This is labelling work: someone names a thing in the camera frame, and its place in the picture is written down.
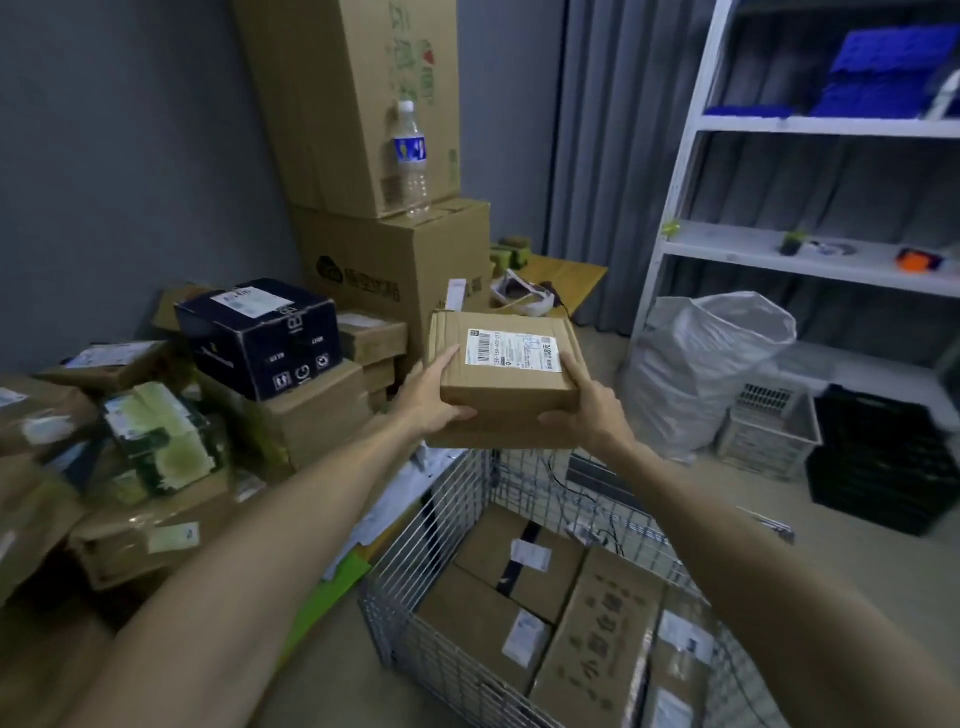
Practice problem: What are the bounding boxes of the cardboard parcel white label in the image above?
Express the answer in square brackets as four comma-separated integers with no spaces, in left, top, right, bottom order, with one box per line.
[424,310,591,451]

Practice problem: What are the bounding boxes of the person's right hand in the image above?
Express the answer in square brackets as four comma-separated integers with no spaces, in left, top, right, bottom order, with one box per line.
[537,352,637,454]

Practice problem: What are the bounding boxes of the dark blue printed box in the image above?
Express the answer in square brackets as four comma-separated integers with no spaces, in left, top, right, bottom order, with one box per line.
[174,279,344,403]

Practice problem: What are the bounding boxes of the long cardboard box brown print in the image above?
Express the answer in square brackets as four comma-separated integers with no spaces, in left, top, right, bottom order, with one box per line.
[529,546,669,728]

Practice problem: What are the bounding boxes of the small wooden table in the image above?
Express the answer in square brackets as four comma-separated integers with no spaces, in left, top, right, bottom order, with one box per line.
[490,255,610,319]

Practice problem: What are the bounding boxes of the white metal shelf unit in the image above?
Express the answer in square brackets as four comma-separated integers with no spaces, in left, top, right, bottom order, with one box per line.
[630,0,960,430]

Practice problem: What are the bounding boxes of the green white plastic-wrapped parcel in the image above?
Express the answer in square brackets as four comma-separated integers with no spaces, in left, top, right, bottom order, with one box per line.
[96,381,229,505]

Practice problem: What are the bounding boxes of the cardboard box under blue box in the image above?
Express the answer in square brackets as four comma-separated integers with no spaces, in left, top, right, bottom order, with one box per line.
[196,360,375,474]

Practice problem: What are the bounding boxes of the large cardboard box black logo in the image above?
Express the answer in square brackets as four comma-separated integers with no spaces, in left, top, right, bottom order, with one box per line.
[289,198,493,360]

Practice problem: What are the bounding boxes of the tall cardboard box green print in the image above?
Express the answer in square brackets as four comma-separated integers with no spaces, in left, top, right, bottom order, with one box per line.
[231,0,463,221]

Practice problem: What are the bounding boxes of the person's right forearm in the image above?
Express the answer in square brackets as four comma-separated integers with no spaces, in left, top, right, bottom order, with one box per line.
[600,439,960,728]

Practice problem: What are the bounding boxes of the person's left hand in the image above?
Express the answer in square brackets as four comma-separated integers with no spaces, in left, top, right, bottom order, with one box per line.
[387,344,478,439]

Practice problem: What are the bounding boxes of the black plastic crate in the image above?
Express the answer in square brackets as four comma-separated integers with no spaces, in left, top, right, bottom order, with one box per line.
[805,384,960,538]

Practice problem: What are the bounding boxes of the wire mesh cart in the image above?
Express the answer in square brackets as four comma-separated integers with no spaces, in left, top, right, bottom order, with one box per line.
[358,447,796,728]

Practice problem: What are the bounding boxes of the small cardboard box with label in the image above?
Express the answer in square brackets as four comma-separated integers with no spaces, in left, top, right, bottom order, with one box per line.
[642,609,723,728]

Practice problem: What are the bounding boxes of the low flat cardboard box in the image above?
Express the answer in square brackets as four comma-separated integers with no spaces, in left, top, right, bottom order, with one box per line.
[336,310,411,367]

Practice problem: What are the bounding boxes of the white woven sack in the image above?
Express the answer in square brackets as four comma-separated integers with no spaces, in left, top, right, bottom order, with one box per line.
[619,291,798,460]

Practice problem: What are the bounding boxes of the white goggles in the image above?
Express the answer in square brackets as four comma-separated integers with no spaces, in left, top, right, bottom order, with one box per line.
[490,270,558,318]

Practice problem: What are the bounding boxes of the person's left forearm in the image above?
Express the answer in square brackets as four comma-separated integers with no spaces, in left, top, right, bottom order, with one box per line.
[61,412,426,728]

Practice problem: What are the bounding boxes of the tape-wrapped cardboard parcel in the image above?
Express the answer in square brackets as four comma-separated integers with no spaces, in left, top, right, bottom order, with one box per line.
[67,469,235,594]

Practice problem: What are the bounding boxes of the green paper sheet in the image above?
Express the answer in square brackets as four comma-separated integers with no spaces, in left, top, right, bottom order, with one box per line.
[282,552,375,664]

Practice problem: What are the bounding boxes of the brown taped parcel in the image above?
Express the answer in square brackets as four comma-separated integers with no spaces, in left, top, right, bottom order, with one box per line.
[0,375,102,460]

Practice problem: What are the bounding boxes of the cardboard box with white label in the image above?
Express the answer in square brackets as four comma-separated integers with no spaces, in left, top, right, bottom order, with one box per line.
[415,564,555,697]

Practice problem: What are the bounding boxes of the clear plastic water bottle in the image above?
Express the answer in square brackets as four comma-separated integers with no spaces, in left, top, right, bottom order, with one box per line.
[391,99,432,220]

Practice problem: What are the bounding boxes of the cardboard box black tape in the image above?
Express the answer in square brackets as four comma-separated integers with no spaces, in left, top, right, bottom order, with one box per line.
[453,502,589,625]

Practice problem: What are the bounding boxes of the white plastic basket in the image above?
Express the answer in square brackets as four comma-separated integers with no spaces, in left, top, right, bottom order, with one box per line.
[715,384,823,481]

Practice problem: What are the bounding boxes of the green blocks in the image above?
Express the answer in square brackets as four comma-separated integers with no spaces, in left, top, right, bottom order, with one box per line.
[490,235,535,274]

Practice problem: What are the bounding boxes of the grey curtain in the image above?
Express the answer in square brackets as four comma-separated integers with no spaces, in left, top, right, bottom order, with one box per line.
[546,0,720,337]

